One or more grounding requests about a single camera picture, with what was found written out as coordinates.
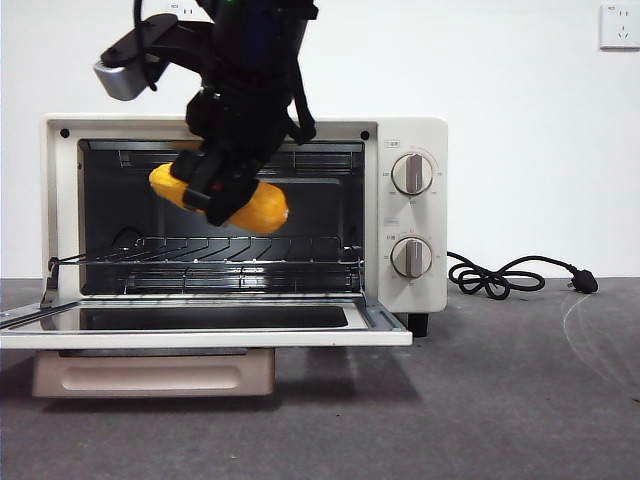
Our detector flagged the yellow corn cob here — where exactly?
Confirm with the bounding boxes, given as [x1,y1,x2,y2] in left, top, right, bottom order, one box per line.
[148,160,290,235]

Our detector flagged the glass oven door with handle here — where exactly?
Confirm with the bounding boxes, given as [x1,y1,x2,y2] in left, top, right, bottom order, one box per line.
[0,294,414,400]

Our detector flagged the cream Toshiba toaster oven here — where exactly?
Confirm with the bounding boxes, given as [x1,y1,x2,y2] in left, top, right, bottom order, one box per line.
[41,113,449,337]

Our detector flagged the cream temperature knob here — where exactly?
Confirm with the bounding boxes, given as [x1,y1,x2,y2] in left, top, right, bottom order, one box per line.
[390,153,435,196]

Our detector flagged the cream timer knob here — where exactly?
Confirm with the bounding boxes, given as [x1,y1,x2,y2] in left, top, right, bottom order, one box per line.
[390,237,434,280]

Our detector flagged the metal wire oven rack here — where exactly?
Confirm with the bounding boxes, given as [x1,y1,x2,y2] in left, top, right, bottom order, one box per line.
[49,234,366,266]

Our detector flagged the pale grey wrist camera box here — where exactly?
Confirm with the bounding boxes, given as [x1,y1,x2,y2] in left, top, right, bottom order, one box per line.
[92,13,181,101]

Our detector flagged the black camera cable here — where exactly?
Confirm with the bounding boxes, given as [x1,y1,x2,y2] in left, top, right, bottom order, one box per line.
[131,0,161,93]

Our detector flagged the black power cable with plug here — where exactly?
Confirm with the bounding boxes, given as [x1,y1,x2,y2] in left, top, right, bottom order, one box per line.
[446,250,600,300]

